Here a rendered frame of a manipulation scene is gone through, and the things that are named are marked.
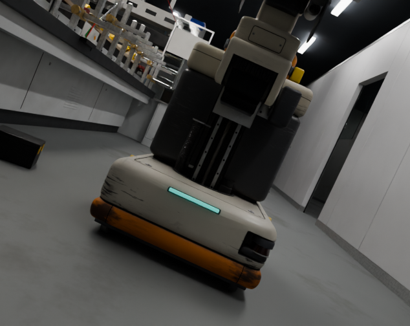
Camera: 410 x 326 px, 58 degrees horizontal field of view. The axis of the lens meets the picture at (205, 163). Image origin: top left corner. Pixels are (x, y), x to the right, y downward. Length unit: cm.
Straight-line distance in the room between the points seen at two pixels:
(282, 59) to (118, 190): 70
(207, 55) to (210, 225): 71
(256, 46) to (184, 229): 65
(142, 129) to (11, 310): 452
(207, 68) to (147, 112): 370
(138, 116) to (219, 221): 412
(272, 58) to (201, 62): 39
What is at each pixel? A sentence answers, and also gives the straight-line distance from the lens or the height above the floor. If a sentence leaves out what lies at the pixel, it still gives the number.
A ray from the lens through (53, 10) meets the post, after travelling 222.
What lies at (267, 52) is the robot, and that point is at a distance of 129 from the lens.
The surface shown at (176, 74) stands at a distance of 508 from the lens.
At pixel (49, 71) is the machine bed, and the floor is 42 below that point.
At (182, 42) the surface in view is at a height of 146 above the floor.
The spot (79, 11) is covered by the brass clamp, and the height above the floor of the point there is 82.
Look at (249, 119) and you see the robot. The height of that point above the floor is 59.
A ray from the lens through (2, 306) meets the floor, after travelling 86.
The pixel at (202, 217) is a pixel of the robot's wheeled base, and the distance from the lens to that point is 123.
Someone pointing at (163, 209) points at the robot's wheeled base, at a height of 18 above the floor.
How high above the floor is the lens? 46
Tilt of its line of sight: 4 degrees down
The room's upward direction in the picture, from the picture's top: 24 degrees clockwise
